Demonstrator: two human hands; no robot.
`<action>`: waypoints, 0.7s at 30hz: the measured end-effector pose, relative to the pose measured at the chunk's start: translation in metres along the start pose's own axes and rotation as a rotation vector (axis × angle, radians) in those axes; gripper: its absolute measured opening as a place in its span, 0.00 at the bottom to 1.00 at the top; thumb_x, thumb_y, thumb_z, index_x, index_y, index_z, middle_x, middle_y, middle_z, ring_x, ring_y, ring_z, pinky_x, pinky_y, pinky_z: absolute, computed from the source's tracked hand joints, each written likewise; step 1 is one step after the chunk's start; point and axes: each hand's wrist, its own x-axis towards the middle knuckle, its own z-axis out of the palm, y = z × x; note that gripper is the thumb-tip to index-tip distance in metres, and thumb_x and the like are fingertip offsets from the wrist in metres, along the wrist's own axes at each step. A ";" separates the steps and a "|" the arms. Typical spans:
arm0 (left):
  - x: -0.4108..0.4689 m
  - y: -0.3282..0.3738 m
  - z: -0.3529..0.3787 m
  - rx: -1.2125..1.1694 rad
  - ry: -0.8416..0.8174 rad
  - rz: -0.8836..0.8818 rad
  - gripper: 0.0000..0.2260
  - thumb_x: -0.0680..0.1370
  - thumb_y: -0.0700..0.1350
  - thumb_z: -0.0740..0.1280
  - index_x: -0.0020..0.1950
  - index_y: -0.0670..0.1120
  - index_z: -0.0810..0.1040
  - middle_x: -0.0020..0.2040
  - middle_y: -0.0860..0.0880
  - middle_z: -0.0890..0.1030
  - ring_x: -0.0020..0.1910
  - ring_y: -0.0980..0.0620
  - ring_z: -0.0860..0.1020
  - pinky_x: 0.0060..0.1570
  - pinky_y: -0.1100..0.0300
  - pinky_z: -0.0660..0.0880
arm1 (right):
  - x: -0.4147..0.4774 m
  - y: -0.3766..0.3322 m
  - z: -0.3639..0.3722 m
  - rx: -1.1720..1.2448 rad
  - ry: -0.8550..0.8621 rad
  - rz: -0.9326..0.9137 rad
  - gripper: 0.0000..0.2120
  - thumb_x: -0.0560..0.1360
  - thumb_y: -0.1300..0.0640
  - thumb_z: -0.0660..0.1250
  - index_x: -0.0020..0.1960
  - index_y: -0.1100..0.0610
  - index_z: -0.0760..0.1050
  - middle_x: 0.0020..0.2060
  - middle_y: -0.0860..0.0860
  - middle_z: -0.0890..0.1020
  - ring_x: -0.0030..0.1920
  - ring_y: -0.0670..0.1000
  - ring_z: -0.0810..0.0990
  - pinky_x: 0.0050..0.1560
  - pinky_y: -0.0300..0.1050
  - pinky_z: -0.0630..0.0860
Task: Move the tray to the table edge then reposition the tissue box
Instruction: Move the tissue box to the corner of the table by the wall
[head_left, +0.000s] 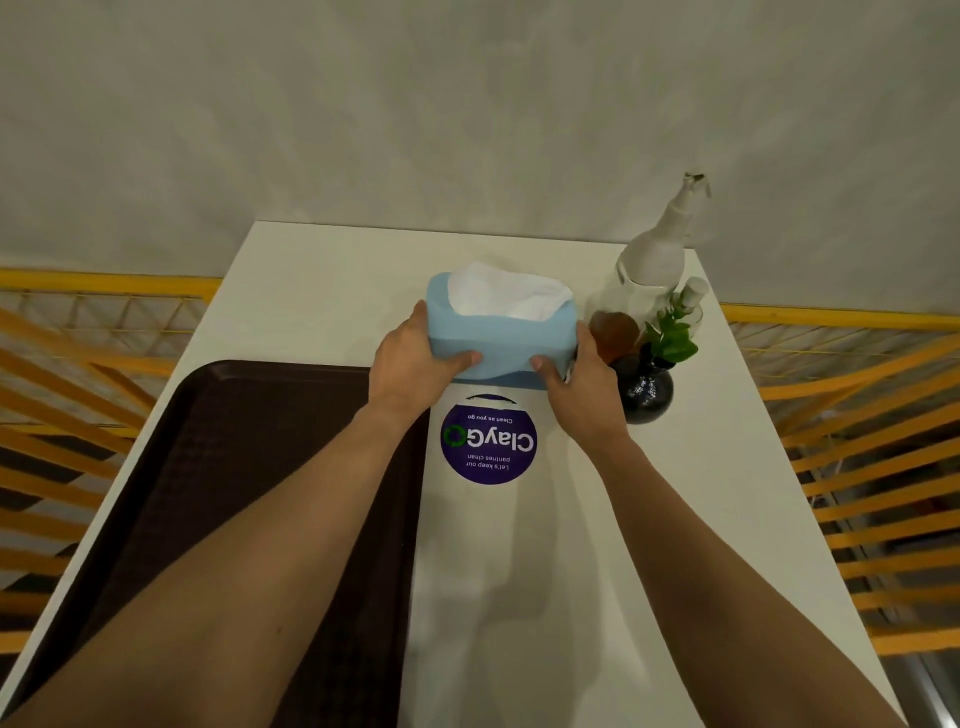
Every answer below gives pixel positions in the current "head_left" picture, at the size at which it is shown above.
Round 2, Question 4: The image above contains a person's right hand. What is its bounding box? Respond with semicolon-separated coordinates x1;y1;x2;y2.
529;321;631;453

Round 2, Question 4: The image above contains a person's left hand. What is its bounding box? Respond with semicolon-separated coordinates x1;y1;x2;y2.
366;300;484;411

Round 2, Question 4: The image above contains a light blue tissue box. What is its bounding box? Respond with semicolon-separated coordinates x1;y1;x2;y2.
426;271;580;391

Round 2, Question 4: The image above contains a person's right forearm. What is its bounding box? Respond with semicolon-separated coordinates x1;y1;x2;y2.
588;435;909;728

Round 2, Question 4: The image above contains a person's left forearm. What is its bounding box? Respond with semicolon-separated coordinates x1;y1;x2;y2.
0;397;432;728

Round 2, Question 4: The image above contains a brown glass bottle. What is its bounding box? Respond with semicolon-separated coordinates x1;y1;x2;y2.
588;310;642;366

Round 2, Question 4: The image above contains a white tissue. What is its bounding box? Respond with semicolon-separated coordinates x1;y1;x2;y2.
447;261;574;324

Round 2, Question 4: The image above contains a round purple sticker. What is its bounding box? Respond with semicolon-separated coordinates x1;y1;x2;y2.
438;393;538;487

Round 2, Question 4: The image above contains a black round vase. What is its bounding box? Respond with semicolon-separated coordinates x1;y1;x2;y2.
609;355;675;426

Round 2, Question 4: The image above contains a green artificial plant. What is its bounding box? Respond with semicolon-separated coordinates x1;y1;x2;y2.
642;291;702;367

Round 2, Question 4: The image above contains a white spray bottle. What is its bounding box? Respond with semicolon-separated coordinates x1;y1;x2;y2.
592;172;712;331

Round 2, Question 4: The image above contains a dark brown plastic tray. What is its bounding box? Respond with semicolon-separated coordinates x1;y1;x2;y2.
0;360;432;728

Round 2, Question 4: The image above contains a yellow metal railing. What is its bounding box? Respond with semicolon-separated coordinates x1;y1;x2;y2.
0;268;960;660

